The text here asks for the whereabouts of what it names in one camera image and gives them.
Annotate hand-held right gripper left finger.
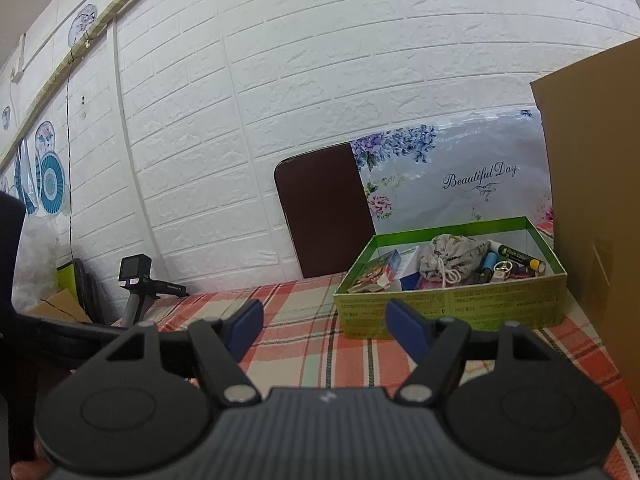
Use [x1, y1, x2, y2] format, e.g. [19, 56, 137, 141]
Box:
[102, 299, 265, 406]

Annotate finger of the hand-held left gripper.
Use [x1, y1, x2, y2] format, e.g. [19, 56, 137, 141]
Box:
[17, 311, 133, 372]

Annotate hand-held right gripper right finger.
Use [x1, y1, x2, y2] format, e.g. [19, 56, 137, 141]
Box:
[386, 299, 548, 406]

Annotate white carton box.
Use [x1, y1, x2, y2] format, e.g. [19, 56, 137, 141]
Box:
[395, 246, 422, 281]

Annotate red snack packet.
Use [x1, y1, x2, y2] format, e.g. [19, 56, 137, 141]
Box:
[350, 250, 403, 293]

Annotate green cardboard box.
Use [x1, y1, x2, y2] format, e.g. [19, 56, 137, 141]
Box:
[333, 216, 568, 341]

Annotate patterned drawstring pouch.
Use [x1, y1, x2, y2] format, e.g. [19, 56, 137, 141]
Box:
[417, 234, 491, 288]

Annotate black marker pen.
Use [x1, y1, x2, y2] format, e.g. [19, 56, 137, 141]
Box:
[487, 241, 547, 276]

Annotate person's left hand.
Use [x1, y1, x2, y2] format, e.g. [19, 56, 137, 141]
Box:
[10, 439, 54, 480]

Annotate flat cardboard piece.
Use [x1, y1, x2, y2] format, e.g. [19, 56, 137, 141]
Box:
[25, 287, 93, 326]

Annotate black round wheel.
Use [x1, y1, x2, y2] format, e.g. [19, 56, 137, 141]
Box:
[72, 257, 107, 325]

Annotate clear plastic bag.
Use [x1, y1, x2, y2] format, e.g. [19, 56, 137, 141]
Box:
[12, 217, 62, 311]

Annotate blue folding fan decoration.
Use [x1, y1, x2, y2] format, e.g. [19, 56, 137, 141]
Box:
[12, 140, 38, 211]
[34, 152, 69, 217]

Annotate round white fan decoration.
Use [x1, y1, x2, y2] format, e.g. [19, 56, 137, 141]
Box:
[34, 121, 56, 155]
[68, 2, 98, 43]

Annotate black action camera on tripod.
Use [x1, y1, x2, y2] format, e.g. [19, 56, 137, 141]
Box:
[117, 255, 188, 331]

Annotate black hanging cable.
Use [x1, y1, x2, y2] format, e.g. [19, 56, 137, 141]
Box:
[65, 35, 78, 263]

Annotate white wall conduit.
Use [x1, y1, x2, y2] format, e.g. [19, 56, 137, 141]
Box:
[112, 0, 167, 281]

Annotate yellow wall trim strip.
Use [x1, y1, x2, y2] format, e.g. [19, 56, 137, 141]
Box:
[0, 0, 186, 171]

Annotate white wall socket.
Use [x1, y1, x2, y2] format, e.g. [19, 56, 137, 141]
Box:
[9, 34, 27, 83]

